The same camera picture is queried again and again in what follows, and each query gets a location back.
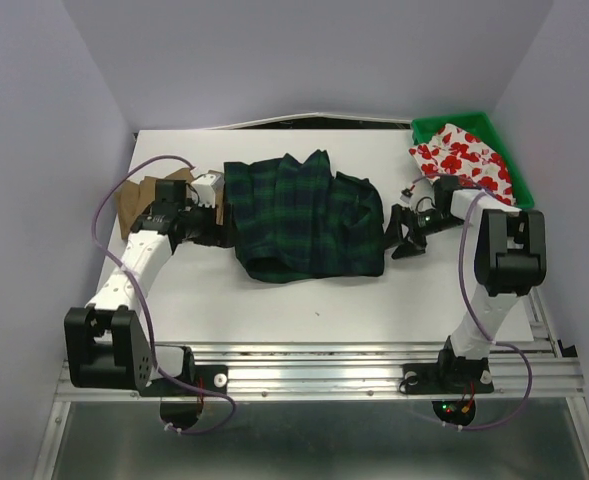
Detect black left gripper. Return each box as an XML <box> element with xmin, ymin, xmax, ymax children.
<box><xmin>178</xmin><ymin>198</ymin><xmax>242</xmax><ymax>249</ymax></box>

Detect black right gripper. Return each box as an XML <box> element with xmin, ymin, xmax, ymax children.
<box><xmin>375</xmin><ymin>202</ymin><xmax>463</xmax><ymax>258</ymax></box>

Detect dark green plaid skirt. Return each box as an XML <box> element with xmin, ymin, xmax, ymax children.
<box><xmin>224</xmin><ymin>150</ymin><xmax>385</xmax><ymax>284</ymax></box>

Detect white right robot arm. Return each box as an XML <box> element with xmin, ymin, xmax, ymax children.
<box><xmin>384</xmin><ymin>174</ymin><xmax>547</xmax><ymax>395</ymax></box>

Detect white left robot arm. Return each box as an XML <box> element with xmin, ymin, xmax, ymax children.
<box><xmin>64</xmin><ymin>171</ymin><xmax>228</xmax><ymax>396</ymax></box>

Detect folded tan skirt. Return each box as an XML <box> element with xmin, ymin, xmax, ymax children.
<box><xmin>115</xmin><ymin>167</ymin><xmax>224</xmax><ymax>240</ymax></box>

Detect red floral white skirt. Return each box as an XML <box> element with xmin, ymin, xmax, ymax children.
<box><xmin>409</xmin><ymin>123</ymin><xmax>517</xmax><ymax>206</ymax></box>

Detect green plastic tray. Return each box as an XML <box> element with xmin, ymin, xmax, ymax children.
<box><xmin>411</xmin><ymin>112</ymin><xmax>535</xmax><ymax>209</ymax></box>

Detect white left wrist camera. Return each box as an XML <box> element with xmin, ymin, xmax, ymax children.
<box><xmin>190</xmin><ymin>171</ymin><xmax>224</xmax><ymax>208</ymax></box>

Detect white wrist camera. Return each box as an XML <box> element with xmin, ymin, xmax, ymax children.
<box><xmin>190</xmin><ymin>171</ymin><xmax>224</xmax><ymax>208</ymax></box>
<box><xmin>400</xmin><ymin>181</ymin><xmax>433</xmax><ymax>207</ymax></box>

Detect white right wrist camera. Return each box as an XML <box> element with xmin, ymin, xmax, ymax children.
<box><xmin>400</xmin><ymin>181</ymin><xmax>433</xmax><ymax>207</ymax></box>

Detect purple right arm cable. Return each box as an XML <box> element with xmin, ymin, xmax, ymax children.
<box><xmin>398</xmin><ymin>174</ymin><xmax>534</xmax><ymax>432</ymax></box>

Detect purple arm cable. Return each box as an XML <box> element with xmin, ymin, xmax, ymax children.
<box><xmin>398</xmin><ymin>174</ymin><xmax>534</xmax><ymax>432</ymax></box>
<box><xmin>92</xmin><ymin>155</ymin><xmax>238</xmax><ymax>435</ymax></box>

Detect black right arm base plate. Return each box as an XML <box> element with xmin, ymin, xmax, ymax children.
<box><xmin>401</xmin><ymin>360</ymin><xmax>494</xmax><ymax>395</ymax></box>

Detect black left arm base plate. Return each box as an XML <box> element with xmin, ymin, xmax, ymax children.
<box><xmin>140</xmin><ymin>364</ymin><xmax>228</xmax><ymax>398</ymax></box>

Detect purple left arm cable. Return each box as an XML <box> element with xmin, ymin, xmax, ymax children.
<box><xmin>92</xmin><ymin>155</ymin><xmax>238</xmax><ymax>435</ymax></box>

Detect aluminium rail frame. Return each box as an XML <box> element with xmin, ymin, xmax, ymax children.
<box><xmin>34</xmin><ymin>320</ymin><xmax>589</xmax><ymax>479</ymax></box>

